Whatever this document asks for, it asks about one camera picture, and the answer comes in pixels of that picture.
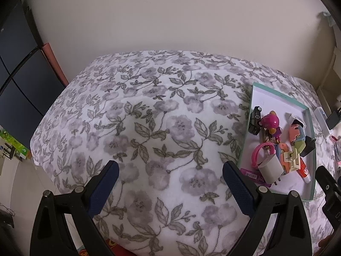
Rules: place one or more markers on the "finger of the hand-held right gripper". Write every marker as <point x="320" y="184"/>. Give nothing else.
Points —
<point x="323" y="177"/>

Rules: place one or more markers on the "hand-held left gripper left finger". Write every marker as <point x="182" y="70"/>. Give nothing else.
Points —
<point x="105" y="186"/>

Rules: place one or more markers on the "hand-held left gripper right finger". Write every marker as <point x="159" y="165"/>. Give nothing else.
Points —
<point x="237" y="189"/>

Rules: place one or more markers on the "orange glue bottle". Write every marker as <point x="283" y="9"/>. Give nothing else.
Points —
<point x="303" y="169"/>

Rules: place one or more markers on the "white charger plug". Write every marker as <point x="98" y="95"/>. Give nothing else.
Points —
<point x="269" y="169"/>

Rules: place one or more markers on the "cream hair claw clip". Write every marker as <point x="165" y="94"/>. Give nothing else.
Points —
<point x="291" y="156"/>

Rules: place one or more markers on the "pink wristwatch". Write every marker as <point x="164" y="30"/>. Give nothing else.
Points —
<point x="257" y="152"/>

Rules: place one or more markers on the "pink blue green toy knife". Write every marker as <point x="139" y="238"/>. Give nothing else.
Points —
<point x="295" y="136"/>

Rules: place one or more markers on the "black toy car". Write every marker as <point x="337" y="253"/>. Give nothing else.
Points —
<point x="255" y="121"/>

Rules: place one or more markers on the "bear toy with pink helmet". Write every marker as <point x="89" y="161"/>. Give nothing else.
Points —
<point x="270" y="121"/>

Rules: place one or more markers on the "teal-edged white tray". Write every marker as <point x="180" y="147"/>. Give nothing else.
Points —
<point x="269" y="98"/>

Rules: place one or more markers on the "black device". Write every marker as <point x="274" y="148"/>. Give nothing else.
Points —
<point x="333" y="121"/>

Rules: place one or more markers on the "white device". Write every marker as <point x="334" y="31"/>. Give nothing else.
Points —
<point x="321" y="120"/>

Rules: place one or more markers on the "red packaging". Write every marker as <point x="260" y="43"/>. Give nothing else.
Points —
<point x="114" y="248"/>

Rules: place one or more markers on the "floral grey white blanket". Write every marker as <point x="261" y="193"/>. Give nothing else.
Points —
<point x="159" y="138"/>

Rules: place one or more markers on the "cream shelf unit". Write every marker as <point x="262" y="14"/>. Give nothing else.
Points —
<point x="331" y="80"/>

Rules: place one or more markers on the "green box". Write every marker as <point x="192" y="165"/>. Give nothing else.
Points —
<point x="16" y="145"/>

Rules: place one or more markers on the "dark blue cabinet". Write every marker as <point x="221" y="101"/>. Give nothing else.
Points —
<point x="21" y="85"/>

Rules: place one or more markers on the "salmon coloured board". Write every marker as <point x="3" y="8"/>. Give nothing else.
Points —
<point x="53" y="61"/>

